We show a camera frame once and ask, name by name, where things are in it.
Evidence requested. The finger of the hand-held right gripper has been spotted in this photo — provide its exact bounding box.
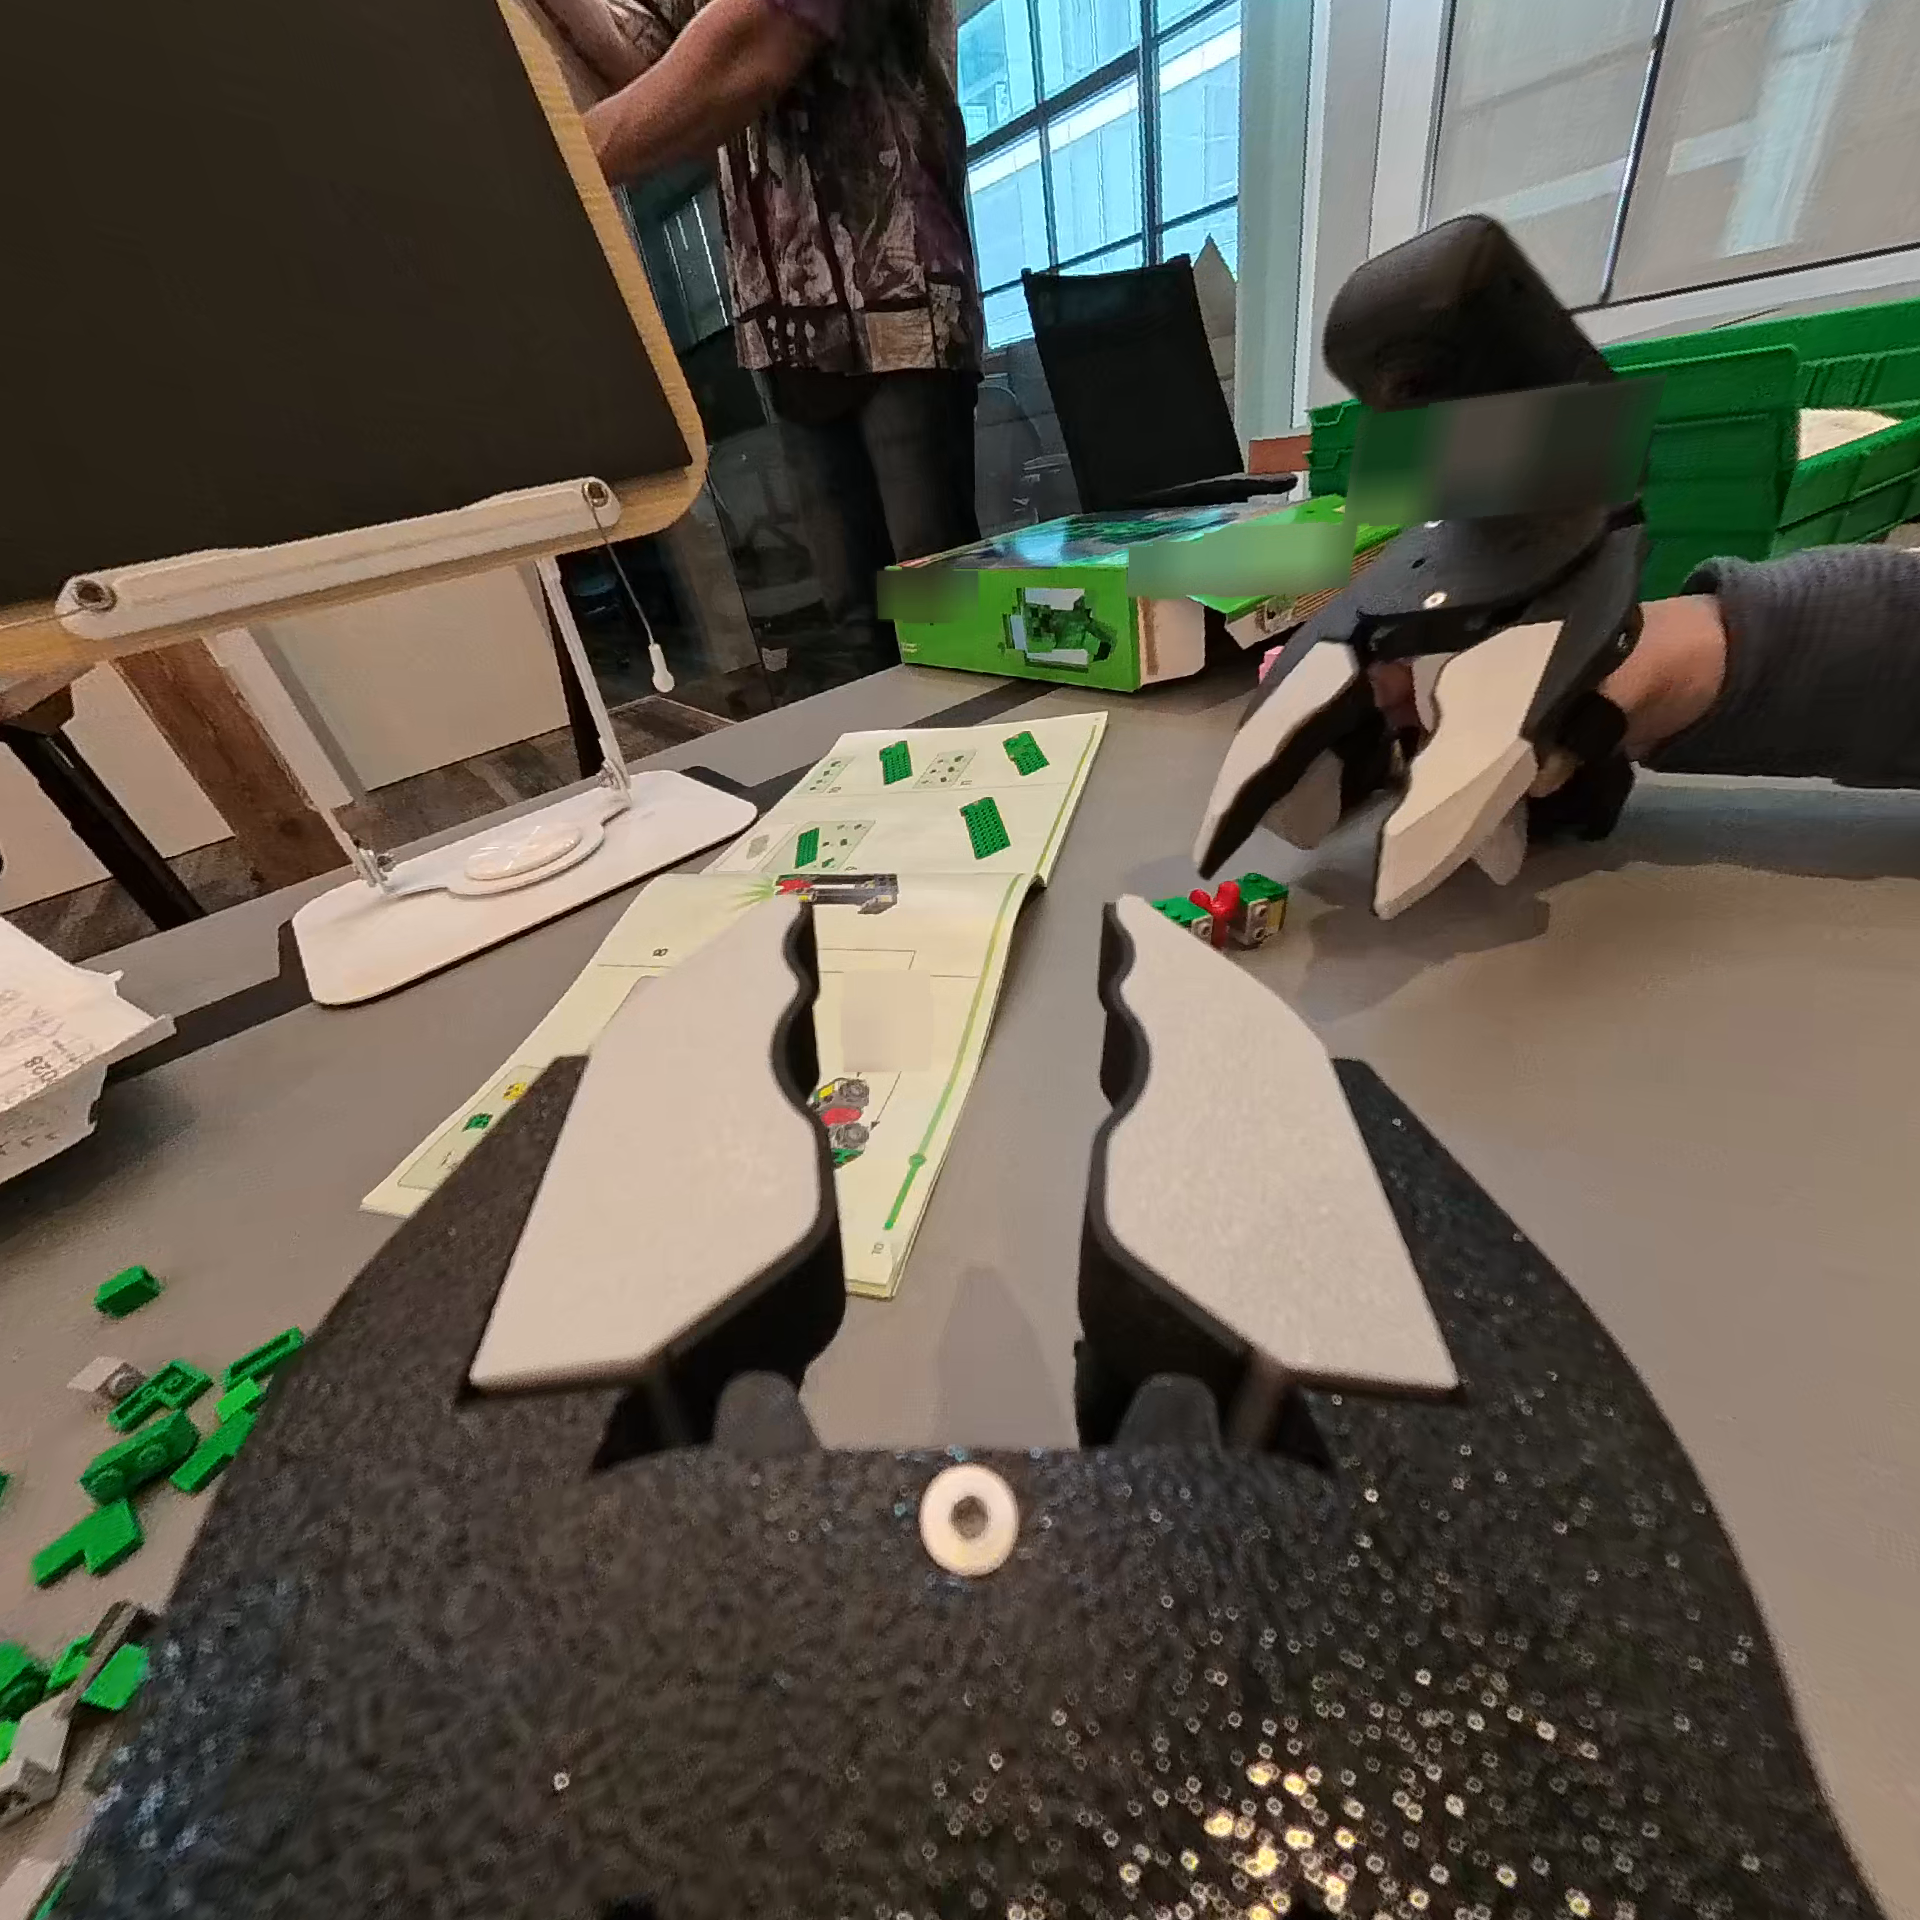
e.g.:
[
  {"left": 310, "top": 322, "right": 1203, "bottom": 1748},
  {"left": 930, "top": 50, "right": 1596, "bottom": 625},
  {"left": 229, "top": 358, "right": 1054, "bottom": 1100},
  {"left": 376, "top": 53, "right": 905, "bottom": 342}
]
[
  {"left": 1371, "top": 619, "right": 1573, "bottom": 923},
  {"left": 1194, "top": 619, "right": 1405, "bottom": 882}
]

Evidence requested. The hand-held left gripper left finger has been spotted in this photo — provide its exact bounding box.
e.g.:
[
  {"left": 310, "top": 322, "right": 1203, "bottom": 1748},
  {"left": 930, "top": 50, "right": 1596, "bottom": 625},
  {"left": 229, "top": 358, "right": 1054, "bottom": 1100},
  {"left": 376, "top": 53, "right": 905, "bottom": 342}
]
[{"left": 468, "top": 896, "right": 849, "bottom": 1448}]

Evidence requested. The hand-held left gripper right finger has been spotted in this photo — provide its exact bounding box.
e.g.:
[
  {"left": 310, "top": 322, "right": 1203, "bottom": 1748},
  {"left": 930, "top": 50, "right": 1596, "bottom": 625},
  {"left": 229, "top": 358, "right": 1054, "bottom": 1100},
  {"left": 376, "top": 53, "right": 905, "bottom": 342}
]
[{"left": 1075, "top": 896, "right": 1461, "bottom": 1452}]

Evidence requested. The red green yellow brick assembly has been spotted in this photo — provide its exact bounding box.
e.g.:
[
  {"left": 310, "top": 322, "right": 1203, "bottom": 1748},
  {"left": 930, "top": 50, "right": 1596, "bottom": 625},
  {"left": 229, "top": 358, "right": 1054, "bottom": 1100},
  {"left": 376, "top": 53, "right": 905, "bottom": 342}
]
[{"left": 1150, "top": 873, "right": 1293, "bottom": 951}]

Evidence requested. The person's right forearm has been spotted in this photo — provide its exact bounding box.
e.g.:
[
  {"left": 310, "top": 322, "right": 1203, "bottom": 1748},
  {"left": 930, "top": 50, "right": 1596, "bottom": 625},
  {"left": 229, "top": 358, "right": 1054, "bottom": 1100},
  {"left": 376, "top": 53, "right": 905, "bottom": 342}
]
[{"left": 1627, "top": 542, "right": 1920, "bottom": 789}]

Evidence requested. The person's right hand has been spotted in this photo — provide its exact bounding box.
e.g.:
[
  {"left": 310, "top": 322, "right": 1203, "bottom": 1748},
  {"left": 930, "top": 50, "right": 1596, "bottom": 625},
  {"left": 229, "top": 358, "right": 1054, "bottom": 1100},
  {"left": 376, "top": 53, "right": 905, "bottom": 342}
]
[{"left": 1593, "top": 595, "right": 1729, "bottom": 757}]

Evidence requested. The green plastic bin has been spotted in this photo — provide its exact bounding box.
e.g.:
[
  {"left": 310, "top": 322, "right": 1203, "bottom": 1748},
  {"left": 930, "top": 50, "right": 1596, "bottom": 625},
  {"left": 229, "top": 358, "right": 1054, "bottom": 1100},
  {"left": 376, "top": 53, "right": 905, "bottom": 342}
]
[
  {"left": 1777, "top": 297, "right": 1920, "bottom": 559},
  {"left": 1304, "top": 342, "right": 1802, "bottom": 527}
]

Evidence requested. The green toy box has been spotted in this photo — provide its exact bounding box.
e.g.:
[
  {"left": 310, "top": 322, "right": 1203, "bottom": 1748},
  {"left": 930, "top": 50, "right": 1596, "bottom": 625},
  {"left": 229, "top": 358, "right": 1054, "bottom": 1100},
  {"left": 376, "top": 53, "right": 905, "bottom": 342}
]
[{"left": 883, "top": 495, "right": 1396, "bottom": 693}]

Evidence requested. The pale green instruction booklet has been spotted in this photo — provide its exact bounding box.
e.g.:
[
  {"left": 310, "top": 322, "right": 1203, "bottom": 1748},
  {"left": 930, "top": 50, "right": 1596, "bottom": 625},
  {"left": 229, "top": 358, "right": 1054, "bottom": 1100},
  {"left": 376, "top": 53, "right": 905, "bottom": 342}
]
[{"left": 359, "top": 714, "right": 1109, "bottom": 1302}]

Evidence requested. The black office chair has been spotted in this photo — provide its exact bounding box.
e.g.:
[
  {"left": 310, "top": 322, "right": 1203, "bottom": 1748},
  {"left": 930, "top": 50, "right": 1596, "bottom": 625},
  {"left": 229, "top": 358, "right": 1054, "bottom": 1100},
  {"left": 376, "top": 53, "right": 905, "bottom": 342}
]
[{"left": 1022, "top": 255, "right": 1299, "bottom": 516}]

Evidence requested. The white window blind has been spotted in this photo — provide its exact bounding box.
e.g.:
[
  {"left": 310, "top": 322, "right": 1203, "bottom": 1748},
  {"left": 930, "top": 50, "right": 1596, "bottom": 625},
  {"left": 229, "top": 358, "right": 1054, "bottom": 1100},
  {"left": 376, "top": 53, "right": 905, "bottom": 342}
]
[{"left": 1423, "top": 0, "right": 1920, "bottom": 300}]

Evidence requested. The glass window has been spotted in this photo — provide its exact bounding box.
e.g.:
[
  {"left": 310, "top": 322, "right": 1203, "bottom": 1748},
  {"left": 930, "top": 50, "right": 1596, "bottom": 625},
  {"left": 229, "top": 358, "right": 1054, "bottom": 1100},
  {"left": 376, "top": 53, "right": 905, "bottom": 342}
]
[{"left": 957, "top": 0, "right": 1247, "bottom": 354}]

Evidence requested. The pile of green bricks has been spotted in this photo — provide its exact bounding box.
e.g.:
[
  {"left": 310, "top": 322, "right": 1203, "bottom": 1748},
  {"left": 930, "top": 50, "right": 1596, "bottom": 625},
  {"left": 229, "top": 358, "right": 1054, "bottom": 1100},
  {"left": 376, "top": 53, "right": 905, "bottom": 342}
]
[{"left": 0, "top": 1265, "right": 310, "bottom": 1831}]

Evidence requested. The white printed paper bag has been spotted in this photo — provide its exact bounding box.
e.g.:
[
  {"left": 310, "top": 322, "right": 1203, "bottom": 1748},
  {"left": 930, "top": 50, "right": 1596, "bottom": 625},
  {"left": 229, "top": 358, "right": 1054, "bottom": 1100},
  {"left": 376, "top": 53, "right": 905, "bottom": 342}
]
[{"left": 0, "top": 914, "right": 178, "bottom": 1186}]

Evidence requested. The brown side table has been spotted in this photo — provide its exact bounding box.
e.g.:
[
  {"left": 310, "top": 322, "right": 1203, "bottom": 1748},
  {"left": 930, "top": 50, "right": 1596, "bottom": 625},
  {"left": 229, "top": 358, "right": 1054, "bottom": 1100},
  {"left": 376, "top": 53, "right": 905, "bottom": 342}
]
[{"left": 0, "top": 666, "right": 206, "bottom": 935}]

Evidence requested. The wooden rimmed black panel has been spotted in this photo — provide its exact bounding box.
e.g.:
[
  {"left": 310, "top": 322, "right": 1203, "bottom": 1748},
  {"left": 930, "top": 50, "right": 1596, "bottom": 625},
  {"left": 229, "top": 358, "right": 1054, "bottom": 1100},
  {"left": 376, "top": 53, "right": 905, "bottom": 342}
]
[{"left": 0, "top": 0, "right": 710, "bottom": 676}]

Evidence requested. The brown wooden post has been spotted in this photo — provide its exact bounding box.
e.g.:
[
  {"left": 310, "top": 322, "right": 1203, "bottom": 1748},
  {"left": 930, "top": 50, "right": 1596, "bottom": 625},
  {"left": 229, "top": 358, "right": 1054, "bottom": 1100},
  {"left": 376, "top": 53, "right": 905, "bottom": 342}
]
[{"left": 117, "top": 638, "right": 363, "bottom": 860}]

